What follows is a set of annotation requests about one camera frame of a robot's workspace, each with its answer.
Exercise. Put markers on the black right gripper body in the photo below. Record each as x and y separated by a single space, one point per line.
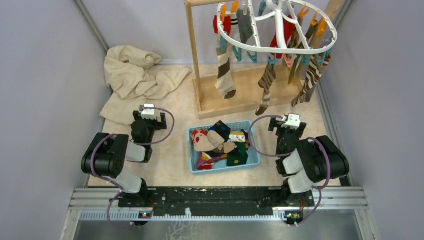
281 131

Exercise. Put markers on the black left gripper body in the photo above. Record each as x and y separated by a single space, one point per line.
152 125

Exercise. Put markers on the grey red reindeer sock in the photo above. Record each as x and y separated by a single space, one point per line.
211 141

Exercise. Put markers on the black blue white sock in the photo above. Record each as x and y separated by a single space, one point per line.
221 129

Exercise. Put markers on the maroon pink sock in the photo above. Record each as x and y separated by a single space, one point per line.
206 162

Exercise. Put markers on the light blue plastic basket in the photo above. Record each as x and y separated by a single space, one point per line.
253 160

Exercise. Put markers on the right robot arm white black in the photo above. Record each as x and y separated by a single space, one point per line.
304 163

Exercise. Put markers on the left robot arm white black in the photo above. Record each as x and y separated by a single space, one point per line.
106 155

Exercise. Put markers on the pink hanger clip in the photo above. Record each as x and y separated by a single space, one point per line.
289 60

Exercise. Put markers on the teal hanger clip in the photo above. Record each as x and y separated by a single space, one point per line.
238 53

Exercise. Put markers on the white plastic sock hanger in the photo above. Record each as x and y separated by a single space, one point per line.
282 11

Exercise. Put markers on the beige crumpled cloth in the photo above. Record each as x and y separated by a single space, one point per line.
131 74

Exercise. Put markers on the brown tan striped sock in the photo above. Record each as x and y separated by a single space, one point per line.
266 81

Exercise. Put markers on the brown white striped sock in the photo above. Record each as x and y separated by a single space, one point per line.
312 77

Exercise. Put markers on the cream brown patch sock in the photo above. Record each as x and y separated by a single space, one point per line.
225 83

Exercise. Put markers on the red and cream sock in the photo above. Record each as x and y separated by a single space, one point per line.
280 30

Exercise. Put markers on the white black striped sock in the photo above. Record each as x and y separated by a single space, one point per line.
230 24

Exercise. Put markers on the grey ankle sock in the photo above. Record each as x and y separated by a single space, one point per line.
245 25

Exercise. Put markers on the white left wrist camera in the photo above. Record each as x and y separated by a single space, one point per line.
147 112

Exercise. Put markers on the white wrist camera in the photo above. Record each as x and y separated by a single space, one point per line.
291 121
147 112

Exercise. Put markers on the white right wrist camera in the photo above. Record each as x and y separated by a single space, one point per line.
291 121

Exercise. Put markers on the wooden hanger stand frame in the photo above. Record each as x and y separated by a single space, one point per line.
247 73

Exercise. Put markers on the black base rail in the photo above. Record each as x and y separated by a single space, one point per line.
192 204

